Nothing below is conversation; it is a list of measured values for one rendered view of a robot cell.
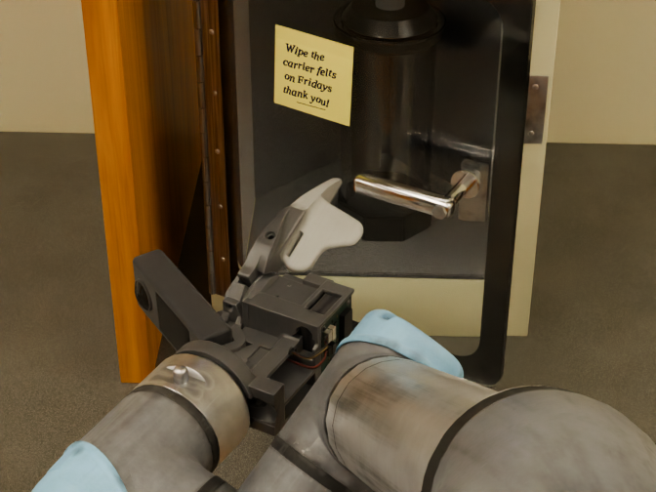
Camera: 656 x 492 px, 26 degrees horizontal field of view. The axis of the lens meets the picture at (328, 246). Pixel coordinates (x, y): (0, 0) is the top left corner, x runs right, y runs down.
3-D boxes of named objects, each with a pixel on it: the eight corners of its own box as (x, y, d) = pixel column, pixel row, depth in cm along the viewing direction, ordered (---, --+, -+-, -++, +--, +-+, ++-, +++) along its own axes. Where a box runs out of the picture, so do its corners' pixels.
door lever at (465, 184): (379, 171, 123) (380, 145, 122) (479, 200, 119) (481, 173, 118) (349, 200, 119) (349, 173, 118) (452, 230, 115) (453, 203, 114)
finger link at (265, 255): (317, 235, 106) (265, 331, 103) (297, 228, 107) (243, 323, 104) (303, 200, 103) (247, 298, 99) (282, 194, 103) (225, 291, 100)
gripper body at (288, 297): (357, 364, 105) (272, 462, 96) (258, 329, 108) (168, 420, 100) (359, 279, 101) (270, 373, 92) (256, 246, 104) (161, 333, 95)
